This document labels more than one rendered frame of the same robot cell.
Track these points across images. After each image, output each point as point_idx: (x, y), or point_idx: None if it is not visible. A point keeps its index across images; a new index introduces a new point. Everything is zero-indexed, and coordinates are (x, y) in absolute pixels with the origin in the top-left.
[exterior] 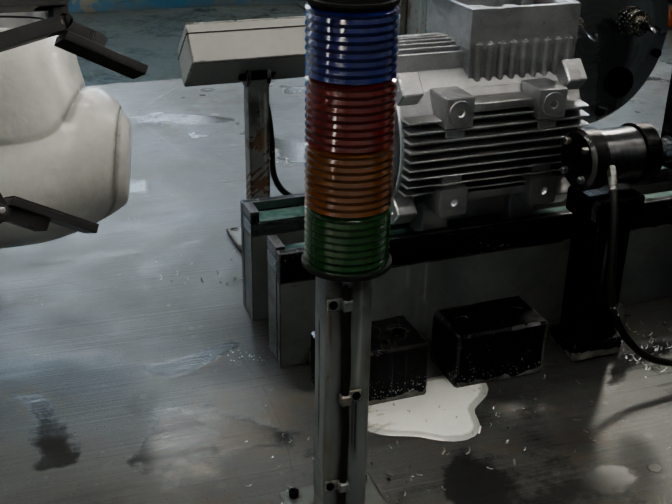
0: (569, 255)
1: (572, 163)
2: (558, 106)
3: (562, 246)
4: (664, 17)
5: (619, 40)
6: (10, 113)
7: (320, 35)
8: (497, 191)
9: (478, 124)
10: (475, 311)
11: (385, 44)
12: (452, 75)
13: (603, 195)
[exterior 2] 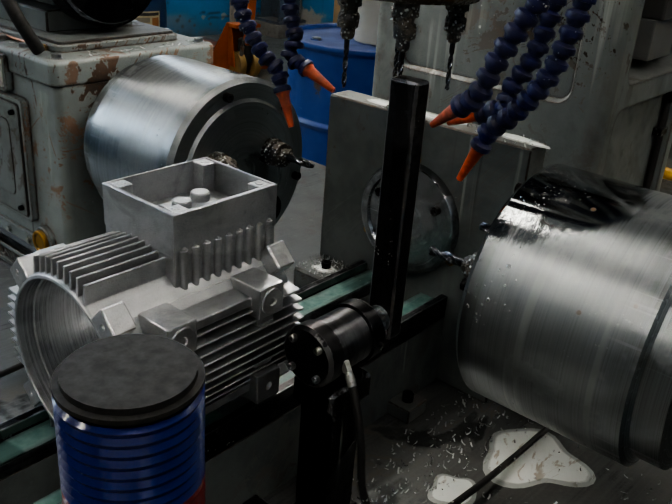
0: (300, 440)
1: (301, 360)
2: (277, 302)
3: (282, 421)
4: (299, 142)
5: (265, 170)
6: None
7: (96, 460)
8: (223, 400)
9: (199, 342)
10: None
11: (196, 442)
12: (157, 288)
13: (334, 384)
